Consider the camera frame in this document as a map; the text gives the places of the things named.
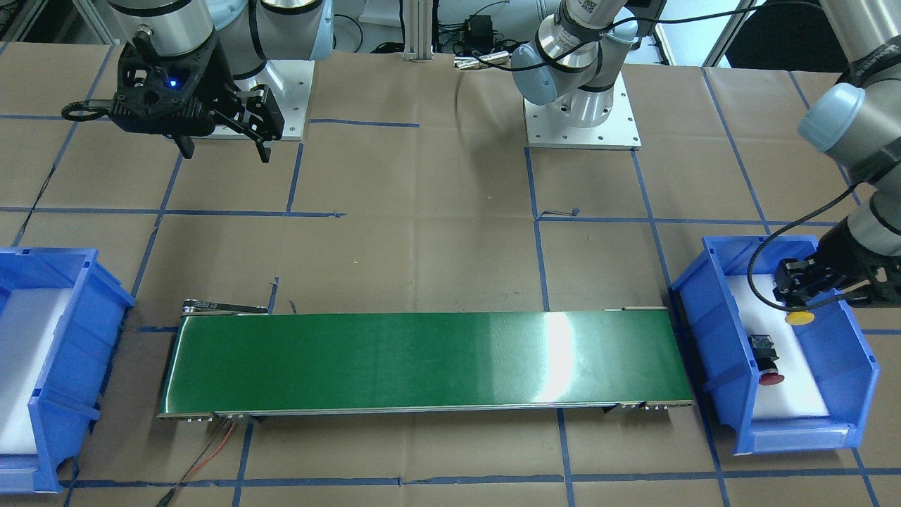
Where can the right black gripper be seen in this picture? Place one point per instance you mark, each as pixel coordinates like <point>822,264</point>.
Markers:
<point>219,84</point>

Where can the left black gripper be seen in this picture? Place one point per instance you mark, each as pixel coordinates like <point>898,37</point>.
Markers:
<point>839,259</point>

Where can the yellow push button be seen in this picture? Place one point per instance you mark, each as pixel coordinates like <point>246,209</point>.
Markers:
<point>798,318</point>

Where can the red push button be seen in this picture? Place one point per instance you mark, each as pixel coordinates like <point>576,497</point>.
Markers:
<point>765,357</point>

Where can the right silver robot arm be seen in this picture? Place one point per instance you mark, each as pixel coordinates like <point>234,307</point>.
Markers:
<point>251,32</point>

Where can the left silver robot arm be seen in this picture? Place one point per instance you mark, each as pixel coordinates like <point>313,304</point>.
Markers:
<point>580,49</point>

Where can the blue bin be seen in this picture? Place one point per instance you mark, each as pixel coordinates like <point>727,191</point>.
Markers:
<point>843,365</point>
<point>65,401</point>

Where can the green conveyor belt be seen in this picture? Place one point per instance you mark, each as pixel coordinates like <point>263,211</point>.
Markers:
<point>361,363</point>

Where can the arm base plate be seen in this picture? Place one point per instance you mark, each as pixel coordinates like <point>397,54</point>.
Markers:
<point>585,120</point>
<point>291,83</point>

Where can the aluminium frame post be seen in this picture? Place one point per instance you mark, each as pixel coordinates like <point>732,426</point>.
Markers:
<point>418,28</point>

